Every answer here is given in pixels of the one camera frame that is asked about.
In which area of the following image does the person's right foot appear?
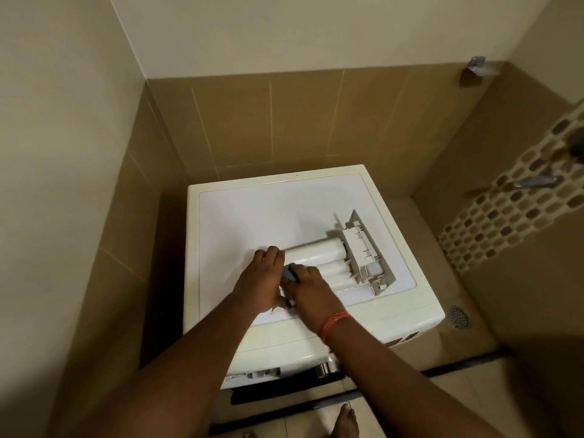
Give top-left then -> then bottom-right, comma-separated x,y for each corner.
330,403 -> 361,438

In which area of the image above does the person's left hand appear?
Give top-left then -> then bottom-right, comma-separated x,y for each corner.
232,245 -> 289,316

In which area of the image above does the person's right hand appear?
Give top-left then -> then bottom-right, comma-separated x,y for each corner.
279,263 -> 349,337

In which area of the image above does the chrome wall hook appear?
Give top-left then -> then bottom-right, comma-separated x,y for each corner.
459,55 -> 501,86

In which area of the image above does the person's right forearm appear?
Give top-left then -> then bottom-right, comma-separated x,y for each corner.
321,319 -> 505,438

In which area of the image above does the person's left forearm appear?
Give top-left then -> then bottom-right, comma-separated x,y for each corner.
68,291 -> 270,438

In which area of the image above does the white washing machine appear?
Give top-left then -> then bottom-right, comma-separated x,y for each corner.
182,164 -> 446,405

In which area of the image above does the round steel floor drain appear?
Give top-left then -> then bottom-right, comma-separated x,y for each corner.
447,305 -> 471,330

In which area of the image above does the red thread wristband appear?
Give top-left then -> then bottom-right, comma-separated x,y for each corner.
318,311 -> 355,346

